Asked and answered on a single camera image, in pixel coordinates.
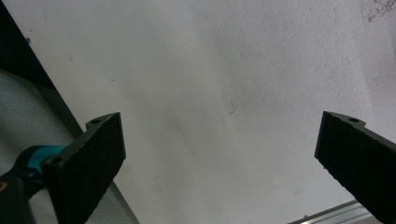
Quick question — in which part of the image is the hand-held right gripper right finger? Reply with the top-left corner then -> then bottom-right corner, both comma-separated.
314,110 -> 396,224

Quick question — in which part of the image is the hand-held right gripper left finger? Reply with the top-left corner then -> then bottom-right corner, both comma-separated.
41,112 -> 127,224

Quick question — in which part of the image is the black and teal clamp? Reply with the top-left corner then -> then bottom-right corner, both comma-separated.
0,144 -> 68,224

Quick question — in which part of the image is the grey table edge rail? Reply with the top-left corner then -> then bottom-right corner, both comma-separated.
35,83 -> 140,224

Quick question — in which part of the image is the aluminium table edge rail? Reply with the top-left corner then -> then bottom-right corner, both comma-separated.
288,200 -> 383,224

